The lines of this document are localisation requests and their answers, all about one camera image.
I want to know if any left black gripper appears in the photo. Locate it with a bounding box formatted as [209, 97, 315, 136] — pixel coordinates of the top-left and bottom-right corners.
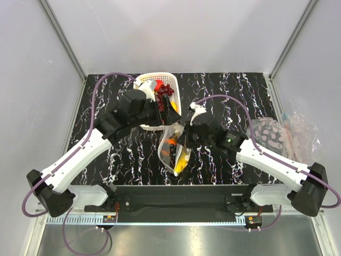
[130, 95, 181, 128]

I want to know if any dark blue grape bunch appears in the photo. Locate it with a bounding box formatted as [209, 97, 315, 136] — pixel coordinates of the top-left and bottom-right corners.
[161, 139, 177, 167]

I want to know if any clear dotted zip bag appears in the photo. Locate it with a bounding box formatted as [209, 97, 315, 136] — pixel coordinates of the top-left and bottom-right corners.
[158, 123, 191, 177]

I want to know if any yellow banana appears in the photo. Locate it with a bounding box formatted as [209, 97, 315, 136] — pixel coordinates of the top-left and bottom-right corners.
[174, 153, 190, 175]

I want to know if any orange fruit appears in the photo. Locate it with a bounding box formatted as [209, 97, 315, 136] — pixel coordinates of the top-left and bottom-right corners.
[161, 138, 177, 156]

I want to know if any purple red grape bunch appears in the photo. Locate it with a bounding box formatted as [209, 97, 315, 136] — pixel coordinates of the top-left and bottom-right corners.
[154, 84, 174, 111]

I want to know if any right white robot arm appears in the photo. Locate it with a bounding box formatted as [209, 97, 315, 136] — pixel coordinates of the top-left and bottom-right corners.
[177, 114, 328, 217]

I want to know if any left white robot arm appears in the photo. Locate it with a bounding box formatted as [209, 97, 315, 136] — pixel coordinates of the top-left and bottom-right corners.
[27, 89, 181, 217]

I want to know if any pile of spare zip bags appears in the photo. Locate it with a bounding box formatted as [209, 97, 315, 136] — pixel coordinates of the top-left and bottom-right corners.
[246, 98, 325, 164]

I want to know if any orange yellow mango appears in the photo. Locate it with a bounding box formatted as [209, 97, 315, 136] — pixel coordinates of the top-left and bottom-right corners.
[170, 101, 178, 113]

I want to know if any red strawberry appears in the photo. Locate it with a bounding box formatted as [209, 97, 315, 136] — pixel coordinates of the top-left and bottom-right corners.
[154, 79, 164, 92]

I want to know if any white plastic basket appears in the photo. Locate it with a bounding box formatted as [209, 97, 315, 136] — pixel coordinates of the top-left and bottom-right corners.
[133, 72, 182, 131]

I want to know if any right connector block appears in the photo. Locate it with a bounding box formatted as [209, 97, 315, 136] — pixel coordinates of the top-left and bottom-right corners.
[248, 216, 263, 225]

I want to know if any connector block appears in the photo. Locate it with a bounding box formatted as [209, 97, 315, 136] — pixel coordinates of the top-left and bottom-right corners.
[248, 216, 263, 225]
[102, 215, 117, 223]

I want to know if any left connector block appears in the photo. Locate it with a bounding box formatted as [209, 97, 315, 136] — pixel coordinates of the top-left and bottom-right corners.
[102, 215, 117, 223]

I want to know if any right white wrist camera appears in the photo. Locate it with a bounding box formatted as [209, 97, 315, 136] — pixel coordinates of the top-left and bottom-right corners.
[189, 102, 207, 125]

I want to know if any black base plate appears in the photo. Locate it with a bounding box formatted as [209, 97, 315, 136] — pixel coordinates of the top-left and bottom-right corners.
[85, 185, 273, 223]

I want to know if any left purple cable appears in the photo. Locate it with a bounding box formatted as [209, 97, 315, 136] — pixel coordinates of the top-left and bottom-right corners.
[21, 71, 138, 254]

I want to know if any purple cable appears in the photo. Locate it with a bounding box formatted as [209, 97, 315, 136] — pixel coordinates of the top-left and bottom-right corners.
[21, 71, 138, 254]
[190, 94, 341, 230]

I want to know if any aluminium frame rail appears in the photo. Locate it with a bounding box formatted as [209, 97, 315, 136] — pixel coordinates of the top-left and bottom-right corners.
[34, 193, 325, 217]

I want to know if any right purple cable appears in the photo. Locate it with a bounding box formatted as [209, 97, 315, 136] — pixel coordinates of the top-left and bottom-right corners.
[190, 94, 341, 230]

